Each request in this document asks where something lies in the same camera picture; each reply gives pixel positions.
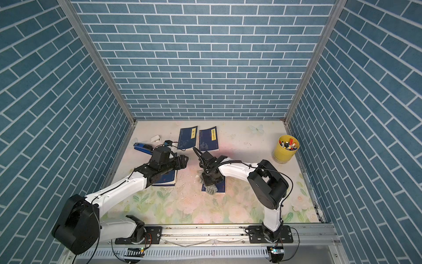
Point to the blue book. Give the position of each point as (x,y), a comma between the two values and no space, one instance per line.
(187,138)
(208,139)
(221,186)
(166,178)

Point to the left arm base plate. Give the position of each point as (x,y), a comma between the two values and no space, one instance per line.
(148,235)

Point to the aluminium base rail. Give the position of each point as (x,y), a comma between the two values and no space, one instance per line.
(196,235)

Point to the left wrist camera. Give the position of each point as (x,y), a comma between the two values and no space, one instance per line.
(168,143)

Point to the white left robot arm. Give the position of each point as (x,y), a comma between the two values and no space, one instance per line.
(79,224)

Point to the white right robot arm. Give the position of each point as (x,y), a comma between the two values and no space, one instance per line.
(269,186)

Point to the blue black stapler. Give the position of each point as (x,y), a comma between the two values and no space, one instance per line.
(144,148)

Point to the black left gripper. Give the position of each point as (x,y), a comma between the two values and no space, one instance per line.
(183,163)

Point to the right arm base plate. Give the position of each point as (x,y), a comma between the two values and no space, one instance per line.
(261,234)

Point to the grey striped cloth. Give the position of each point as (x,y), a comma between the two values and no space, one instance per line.
(209,189)

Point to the pens in cup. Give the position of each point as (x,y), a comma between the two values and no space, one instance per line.
(289,145)

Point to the yellow pen cup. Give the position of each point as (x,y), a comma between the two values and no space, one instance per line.
(281,155)

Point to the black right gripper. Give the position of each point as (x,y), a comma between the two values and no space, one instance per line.
(207,182)

